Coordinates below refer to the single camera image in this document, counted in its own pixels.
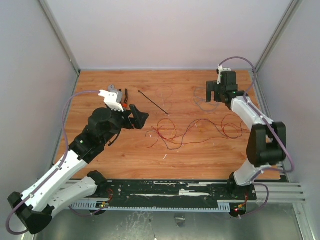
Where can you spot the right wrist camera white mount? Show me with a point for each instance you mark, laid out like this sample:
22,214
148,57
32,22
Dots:
220,70

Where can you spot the grey slotted cable duct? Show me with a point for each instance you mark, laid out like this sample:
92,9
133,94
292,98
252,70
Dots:
94,205

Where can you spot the orange black pliers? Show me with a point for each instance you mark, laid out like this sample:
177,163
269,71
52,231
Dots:
125,98

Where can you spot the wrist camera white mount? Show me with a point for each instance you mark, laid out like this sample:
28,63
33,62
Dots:
112,99
220,70

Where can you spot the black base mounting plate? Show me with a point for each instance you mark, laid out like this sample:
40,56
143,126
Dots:
173,193

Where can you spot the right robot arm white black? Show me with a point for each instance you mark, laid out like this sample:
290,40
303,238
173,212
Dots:
267,138

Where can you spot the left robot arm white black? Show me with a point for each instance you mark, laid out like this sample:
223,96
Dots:
40,203

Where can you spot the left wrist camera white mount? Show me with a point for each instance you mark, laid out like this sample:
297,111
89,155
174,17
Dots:
112,99

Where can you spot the silver adjustable wrench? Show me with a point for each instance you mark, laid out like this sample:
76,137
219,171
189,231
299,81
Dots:
111,88

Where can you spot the black zip tie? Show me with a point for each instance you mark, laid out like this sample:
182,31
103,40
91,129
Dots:
153,102

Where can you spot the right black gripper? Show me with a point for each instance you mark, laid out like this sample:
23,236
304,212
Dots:
217,88

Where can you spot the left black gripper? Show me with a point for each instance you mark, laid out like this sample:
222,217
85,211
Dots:
139,117

